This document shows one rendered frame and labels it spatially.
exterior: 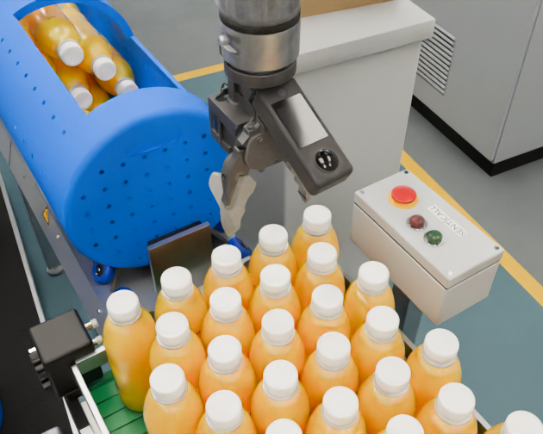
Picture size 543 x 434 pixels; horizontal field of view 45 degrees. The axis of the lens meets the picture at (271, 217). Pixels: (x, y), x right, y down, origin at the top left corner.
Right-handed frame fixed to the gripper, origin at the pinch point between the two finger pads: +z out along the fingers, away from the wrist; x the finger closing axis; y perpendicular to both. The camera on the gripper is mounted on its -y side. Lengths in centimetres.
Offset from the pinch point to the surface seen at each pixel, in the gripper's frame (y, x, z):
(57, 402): 62, 29, 106
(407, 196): 1.8, -23.8, 9.8
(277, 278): -0.9, -0.4, 10.4
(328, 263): -2.1, -7.5, 10.7
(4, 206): 147, 19, 107
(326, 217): 4.9, -12.0, 10.4
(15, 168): 71, 18, 35
